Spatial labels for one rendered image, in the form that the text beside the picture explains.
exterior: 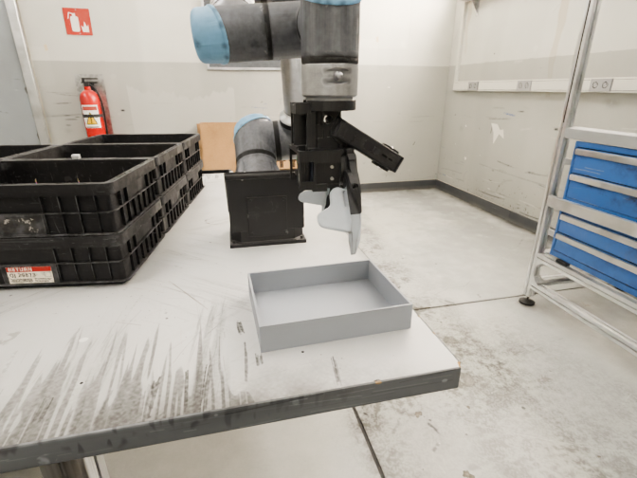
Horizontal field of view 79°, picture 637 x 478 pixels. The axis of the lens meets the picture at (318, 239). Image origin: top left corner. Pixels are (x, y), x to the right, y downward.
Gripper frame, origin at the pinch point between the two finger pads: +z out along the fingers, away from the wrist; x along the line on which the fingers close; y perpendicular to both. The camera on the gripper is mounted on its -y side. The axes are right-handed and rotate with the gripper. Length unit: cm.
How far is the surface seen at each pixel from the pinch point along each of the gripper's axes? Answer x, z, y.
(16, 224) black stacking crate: -34, 4, 58
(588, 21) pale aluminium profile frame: -97, -47, -140
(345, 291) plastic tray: -15.0, 18.6, -6.2
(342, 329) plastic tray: 0.2, 17.0, -0.6
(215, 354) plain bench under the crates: -1.3, 19.0, 20.7
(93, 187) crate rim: -30, -3, 41
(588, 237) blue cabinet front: -73, 41, -141
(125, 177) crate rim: -37, -3, 37
